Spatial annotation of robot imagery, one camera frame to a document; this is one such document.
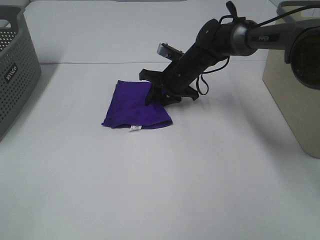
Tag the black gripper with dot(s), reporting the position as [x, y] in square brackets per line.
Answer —
[173, 83]

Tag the purple towel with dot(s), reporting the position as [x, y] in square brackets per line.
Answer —
[127, 108]

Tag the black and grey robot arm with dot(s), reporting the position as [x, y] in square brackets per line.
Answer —
[217, 41]

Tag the beige basket with grey rim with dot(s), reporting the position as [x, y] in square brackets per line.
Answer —
[293, 81]

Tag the grey perforated plastic basket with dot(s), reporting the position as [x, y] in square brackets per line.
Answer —
[20, 69]

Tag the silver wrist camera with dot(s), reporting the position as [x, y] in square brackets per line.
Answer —
[169, 52]

